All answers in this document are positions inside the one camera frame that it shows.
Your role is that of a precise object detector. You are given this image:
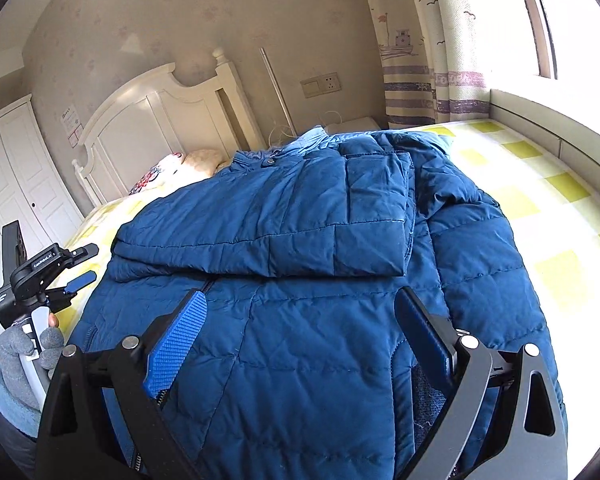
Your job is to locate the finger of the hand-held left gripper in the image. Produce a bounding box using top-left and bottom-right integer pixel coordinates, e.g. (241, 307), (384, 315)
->
(44, 270), (98, 312)
(64, 243), (100, 267)

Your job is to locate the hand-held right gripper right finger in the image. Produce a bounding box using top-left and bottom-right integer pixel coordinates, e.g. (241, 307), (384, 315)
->
(394, 286), (568, 480)

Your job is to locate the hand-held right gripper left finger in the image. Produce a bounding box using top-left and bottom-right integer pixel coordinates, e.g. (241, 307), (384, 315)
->
(39, 290), (208, 480)

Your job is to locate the blue down jacket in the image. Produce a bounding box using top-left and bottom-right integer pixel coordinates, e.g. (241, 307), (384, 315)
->
(65, 127), (566, 480)

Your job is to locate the person's left forearm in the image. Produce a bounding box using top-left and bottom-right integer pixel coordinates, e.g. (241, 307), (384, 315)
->
(0, 360), (48, 480)

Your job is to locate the person's left hand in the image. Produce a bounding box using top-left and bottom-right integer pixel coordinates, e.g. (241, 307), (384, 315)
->
(0, 312), (67, 382)

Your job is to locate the floral pillow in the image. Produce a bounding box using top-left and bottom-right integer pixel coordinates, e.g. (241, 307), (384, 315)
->
(129, 152), (187, 197)

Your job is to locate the white wardrobe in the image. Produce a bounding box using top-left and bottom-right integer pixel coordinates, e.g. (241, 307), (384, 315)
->
(0, 94), (84, 361)

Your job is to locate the white wooden headboard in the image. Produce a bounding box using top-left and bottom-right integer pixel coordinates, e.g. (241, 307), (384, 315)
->
(71, 47), (267, 207)

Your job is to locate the beige pillow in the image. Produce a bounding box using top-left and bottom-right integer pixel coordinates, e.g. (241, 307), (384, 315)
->
(181, 148), (234, 177)

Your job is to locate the yellow checkered bed sheet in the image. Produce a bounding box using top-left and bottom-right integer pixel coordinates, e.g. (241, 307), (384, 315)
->
(60, 120), (600, 401)

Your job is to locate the white nightstand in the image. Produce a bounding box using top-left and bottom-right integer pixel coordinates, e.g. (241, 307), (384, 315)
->
(323, 116), (381, 137)

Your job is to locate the beige window sill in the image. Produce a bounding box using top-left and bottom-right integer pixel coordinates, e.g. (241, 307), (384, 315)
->
(487, 87), (600, 187)

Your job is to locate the metal pole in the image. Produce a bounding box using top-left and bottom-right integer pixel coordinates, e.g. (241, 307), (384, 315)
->
(259, 47), (297, 137)

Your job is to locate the printed curtain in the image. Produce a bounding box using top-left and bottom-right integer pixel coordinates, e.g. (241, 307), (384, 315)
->
(355, 0), (494, 130)

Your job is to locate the window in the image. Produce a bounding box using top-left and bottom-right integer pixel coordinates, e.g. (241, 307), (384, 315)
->
(511, 0), (600, 107)

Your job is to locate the paper wall notice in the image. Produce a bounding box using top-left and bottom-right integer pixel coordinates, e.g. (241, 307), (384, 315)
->
(59, 103), (84, 147)

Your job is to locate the white cable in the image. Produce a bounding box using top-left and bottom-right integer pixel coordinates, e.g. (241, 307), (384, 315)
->
(267, 110), (342, 149)

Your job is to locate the beige wall socket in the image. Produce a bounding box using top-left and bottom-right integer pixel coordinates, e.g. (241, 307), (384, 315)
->
(300, 72), (342, 100)

